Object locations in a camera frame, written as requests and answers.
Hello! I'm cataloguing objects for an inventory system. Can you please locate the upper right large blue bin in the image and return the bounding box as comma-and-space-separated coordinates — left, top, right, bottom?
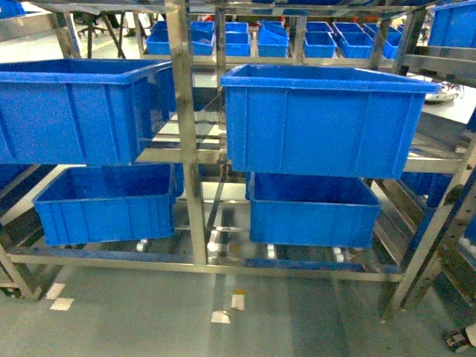
221, 64, 440, 179

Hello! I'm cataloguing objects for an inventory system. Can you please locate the lower left blue bin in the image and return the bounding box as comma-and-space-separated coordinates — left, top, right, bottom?
33, 163, 184, 246

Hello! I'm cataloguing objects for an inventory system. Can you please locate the upper left large blue bin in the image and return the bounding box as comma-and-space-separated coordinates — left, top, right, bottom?
1, 59, 176, 165

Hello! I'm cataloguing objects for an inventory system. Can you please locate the stainless steel rack frame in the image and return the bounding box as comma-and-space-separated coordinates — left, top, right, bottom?
1, 1, 475, 320

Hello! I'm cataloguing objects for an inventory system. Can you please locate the lower right blue bin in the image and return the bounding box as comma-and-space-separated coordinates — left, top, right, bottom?
247, 173, 380, 248

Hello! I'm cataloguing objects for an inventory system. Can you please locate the background rack of small bins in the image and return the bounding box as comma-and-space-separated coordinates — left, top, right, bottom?
142, 20, 401, 67

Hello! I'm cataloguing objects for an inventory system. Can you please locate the large blue bin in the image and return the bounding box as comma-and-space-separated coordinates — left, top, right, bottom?
221, 64, 440, 179
1, 59, 176, 165

